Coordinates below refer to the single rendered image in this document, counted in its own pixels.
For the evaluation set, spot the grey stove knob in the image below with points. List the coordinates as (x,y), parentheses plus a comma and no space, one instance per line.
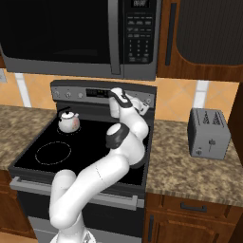
(56,94)
(68,94)
(150,102)
(80,95)

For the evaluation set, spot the wooden cupboard door, dark pane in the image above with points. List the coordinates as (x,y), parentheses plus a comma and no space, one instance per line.
(205,34)

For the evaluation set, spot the plain wooden cupboard door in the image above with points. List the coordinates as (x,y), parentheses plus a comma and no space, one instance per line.
(183,231)

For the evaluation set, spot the black and silver microwave oven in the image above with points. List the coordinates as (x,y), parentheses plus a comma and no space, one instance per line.
(139,38)

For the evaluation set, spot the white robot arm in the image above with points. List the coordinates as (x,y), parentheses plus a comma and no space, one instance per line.
(91,180)

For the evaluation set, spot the black microwave door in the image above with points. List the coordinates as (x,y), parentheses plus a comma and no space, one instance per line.
(57,28)

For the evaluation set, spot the wooden drawer front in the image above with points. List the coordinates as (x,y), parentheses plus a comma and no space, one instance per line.
(218,211)

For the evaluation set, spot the dark wooden side panel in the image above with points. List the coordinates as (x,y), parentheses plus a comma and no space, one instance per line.
(236,126)

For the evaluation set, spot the wooden base cupboard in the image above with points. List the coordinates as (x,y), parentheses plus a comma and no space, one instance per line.
(12,205)

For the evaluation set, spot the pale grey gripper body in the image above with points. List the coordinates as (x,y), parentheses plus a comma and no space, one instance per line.
(145,107)

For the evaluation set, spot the white wall outlet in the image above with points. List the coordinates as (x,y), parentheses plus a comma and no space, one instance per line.
(2,76)

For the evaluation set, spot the grey toaster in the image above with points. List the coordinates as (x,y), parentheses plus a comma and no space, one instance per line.
(207,136)

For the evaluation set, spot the black and silver stove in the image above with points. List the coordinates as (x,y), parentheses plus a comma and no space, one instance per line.
(63,148)

